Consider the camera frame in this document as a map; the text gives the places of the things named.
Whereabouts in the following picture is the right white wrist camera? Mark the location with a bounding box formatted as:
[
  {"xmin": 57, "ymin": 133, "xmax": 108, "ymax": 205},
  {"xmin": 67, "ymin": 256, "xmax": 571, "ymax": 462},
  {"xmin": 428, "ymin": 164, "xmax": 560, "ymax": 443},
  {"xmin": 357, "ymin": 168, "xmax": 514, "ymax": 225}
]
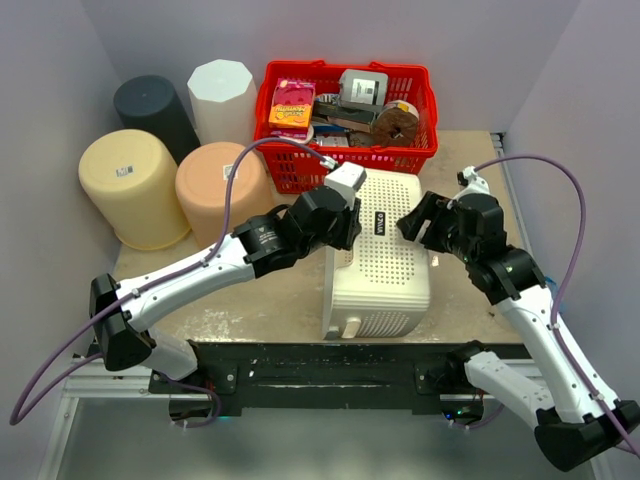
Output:
[{"xmin": 447, "ymin": 166, "xmax": 491, "ymax": 210}]

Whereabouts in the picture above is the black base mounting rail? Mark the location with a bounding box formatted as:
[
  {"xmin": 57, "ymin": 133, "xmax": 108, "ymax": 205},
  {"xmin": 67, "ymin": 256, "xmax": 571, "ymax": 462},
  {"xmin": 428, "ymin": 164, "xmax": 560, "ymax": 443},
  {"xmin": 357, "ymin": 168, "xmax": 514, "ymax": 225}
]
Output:
[{"xmin": 87, "ymin": 341, "xmax": 551, "ymax": 419}]

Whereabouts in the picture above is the orange printed bucket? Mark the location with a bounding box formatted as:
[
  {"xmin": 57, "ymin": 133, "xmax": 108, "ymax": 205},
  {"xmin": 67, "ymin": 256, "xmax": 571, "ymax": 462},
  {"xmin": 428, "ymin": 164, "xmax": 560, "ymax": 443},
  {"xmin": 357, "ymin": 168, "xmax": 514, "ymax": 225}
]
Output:
[{"xmin": 175, "ymin": 142, "xmax": 275, "ymax": 248}]

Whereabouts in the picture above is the purple cable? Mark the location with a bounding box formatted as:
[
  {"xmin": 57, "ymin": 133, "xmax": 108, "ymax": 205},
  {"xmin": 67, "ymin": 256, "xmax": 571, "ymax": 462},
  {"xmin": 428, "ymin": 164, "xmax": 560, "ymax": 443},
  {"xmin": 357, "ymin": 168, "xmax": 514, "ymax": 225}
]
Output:
[
  {"xmin": 469, "ymin": 153, "xmax": 640, "ymax": 459},
  {"xmin": 9, "ymin": 137, "xmax": 339, "ymax": 426}
]

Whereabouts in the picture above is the dark blue bucket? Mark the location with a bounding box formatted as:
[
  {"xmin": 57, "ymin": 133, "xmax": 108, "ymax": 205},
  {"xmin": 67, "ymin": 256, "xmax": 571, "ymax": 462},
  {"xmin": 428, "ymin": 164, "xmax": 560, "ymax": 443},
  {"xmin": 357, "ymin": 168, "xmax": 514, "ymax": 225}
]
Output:
[{"xmin": 113, "ymin": 75, "xmax": 200, "ymax": 165}]

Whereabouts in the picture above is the white perforated storage basket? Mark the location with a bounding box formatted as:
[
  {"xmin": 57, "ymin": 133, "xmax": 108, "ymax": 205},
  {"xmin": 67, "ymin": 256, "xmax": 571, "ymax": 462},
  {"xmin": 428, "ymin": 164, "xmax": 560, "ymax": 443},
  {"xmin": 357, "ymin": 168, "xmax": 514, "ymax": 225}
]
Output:
[{"xmin": 322, "ymin": 169, "xmax": 431, "ymax": 340}]

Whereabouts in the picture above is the blue plastic bag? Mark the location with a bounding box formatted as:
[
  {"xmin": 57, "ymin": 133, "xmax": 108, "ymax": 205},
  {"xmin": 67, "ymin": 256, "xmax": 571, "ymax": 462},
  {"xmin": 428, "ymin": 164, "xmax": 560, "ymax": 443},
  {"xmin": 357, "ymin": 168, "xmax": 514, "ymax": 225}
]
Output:
[{"xmin": 545, "ymin": 276, "xmax": 564, "ymax": 315}]

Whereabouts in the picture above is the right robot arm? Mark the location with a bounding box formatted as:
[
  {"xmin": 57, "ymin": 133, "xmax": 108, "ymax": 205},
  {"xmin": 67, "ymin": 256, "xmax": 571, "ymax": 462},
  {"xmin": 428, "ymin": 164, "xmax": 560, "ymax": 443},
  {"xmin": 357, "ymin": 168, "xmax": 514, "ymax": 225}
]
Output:
[{"xmin": 397, "ymin": 192, "xmax": 639, "ymax": 472}]

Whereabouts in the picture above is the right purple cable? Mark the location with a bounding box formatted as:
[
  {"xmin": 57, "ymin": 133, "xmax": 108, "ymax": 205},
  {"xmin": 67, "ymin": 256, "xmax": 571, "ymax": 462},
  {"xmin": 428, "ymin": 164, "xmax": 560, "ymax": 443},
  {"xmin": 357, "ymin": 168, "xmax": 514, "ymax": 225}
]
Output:
[{"xmin": 469, "ymin": 153, "xmax": 640, "ymax": 459}]

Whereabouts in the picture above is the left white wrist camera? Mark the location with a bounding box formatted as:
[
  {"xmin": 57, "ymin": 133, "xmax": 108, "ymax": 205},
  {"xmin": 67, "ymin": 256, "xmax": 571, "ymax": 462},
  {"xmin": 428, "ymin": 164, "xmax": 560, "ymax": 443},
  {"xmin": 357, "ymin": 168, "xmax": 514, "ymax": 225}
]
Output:
[{"xmin": 321, "ymin": 157, "xmax": 367, "ymax": 209}]

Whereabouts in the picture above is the orange translucent bucket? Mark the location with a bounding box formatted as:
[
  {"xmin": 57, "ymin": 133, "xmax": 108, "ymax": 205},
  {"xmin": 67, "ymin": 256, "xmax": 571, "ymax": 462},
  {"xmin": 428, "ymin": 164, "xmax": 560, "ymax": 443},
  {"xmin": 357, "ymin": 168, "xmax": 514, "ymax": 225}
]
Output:
[{"xmin": 78, "ymin": 129, "xmax": 190, "ymax": 251}]

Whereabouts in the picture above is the grey white device box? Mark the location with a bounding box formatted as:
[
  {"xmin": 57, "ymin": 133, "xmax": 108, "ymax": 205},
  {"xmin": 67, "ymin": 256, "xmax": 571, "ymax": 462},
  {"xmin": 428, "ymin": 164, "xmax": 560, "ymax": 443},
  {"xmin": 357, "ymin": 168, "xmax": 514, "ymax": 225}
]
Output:
[{"xmin": 339, "ymin": 69, "xmax": 389, "ymax": 111}]

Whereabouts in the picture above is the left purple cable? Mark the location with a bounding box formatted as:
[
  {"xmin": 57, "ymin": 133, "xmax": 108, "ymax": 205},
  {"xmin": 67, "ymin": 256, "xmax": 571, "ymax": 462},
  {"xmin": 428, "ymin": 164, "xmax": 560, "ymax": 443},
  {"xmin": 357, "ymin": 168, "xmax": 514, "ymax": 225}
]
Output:
[{"xmin": 9, "ymin": 137, "xmax": 339, "ymax": 426}]

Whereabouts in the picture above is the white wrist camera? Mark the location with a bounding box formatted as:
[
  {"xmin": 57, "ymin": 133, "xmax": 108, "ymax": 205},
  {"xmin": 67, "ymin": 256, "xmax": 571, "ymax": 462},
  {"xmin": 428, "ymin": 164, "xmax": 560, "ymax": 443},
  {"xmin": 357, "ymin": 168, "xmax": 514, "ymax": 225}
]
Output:
[
  {"xmin": 447, "ymin": 166, "xmax": 491, "ymax": 210},
  {"xmin": 321, "ymin": 157, "xmax": 367, "ymax": 209}
]

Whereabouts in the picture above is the dark flat box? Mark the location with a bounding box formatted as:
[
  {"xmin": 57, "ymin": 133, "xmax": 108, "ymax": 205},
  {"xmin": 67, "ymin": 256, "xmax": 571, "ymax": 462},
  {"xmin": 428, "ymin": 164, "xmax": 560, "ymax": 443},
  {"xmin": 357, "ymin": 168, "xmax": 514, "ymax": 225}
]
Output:
[{"xmin": 312, "ymin": 102, "xmax": 377, "ymax": 133}]

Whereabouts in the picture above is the white octagonal bin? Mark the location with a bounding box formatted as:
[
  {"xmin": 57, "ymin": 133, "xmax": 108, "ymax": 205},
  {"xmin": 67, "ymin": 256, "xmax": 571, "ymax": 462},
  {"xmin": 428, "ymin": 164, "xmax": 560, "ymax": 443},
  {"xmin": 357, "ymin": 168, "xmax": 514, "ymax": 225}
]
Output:
[{"xmin": 187, "ymin": 59, "xmax": 257, "ymax": 146}]

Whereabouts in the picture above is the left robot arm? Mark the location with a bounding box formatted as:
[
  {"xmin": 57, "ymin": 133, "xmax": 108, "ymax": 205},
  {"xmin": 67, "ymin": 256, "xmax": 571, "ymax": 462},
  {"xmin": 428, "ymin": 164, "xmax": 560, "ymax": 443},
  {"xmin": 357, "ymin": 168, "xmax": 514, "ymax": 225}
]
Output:
[{"xmin": 90, "ymin": 186, "xmax": 361, "ymax": 380}]

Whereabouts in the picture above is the pink yellow snack box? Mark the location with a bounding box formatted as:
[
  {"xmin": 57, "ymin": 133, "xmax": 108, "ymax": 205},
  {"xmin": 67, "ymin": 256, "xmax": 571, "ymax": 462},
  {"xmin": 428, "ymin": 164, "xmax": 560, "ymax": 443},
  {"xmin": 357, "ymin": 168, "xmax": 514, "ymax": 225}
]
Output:
[{"xmin": 268, "ymin": 78, "xmax": 316, "ymax": 136}]

